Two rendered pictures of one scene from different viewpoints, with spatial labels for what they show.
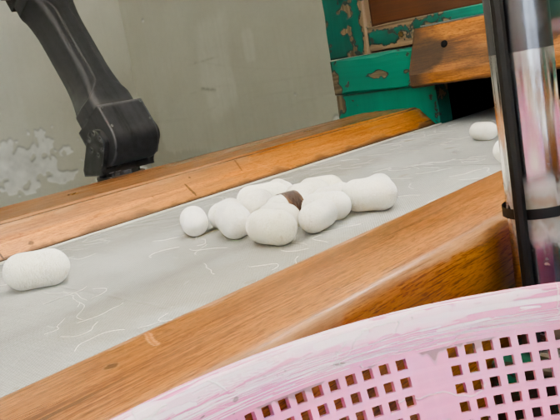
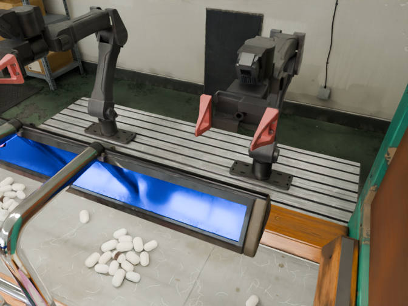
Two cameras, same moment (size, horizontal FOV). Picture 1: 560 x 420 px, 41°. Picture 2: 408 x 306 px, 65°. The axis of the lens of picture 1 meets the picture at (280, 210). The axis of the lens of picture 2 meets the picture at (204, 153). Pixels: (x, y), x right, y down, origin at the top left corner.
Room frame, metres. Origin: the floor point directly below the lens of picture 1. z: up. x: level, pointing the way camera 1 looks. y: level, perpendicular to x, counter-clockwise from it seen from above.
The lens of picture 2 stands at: (0.50, -0.47, 1.38)
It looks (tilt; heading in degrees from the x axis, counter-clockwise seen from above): 38 degrees down; 69
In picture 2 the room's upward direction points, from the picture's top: straight up
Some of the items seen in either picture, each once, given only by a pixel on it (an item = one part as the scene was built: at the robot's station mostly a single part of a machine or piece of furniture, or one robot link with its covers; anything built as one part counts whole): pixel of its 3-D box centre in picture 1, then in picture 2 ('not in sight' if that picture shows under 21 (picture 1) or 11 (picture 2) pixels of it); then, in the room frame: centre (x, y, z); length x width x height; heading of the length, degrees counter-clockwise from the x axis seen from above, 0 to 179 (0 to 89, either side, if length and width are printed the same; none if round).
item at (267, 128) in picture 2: not in sight; (252, 130); (0.74, -0.08, 1.07); 0.09 x 0.07 x 0.07; 45
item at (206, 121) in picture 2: not in sight; (214, 121); (0.69, -0.03, 1.07); 0.09 x 0.07 x 0.07; 45
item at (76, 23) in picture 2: not in sight; (86, 36); (0.52, 0.61, 1.05); 0.30 x 0.09 x 0.12; 45
